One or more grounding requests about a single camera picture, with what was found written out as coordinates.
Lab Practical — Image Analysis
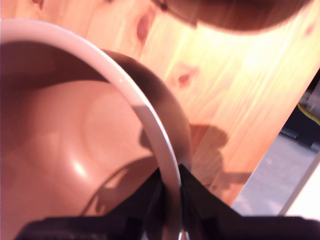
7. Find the metallic pot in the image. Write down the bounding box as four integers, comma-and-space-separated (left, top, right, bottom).
0, 18, 194, 240

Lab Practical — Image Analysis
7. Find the black Philips rice cooker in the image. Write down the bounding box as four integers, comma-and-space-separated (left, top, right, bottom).
151, 0, 314, 33

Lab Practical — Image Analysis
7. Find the yellow and black object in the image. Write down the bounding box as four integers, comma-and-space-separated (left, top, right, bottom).
296, 101, 320, 126

